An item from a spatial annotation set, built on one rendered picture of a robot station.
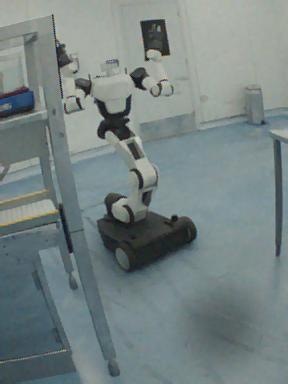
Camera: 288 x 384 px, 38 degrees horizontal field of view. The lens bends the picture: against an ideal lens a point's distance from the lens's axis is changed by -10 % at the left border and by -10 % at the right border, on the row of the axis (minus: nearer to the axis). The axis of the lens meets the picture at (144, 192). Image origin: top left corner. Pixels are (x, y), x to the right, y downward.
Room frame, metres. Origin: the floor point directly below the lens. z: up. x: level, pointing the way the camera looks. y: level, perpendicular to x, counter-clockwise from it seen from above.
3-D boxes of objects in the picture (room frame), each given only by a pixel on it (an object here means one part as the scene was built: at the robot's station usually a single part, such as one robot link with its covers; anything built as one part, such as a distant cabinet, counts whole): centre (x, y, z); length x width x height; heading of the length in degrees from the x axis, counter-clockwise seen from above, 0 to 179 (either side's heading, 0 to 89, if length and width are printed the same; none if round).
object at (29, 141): (1.78, 0.49, 1.20); 0.22 x 0.11 x 0.20; 106
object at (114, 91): (3.06, 0.13, 1.14); 0.34 x 0.30 x 0.36; 101
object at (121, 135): (3.07, 0.16, 0.87); 0.28 x 0.13 x 0.18; 33
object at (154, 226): (2.98, 0.10, 0.19); 0.64 x 0.52 x 0.33; 33
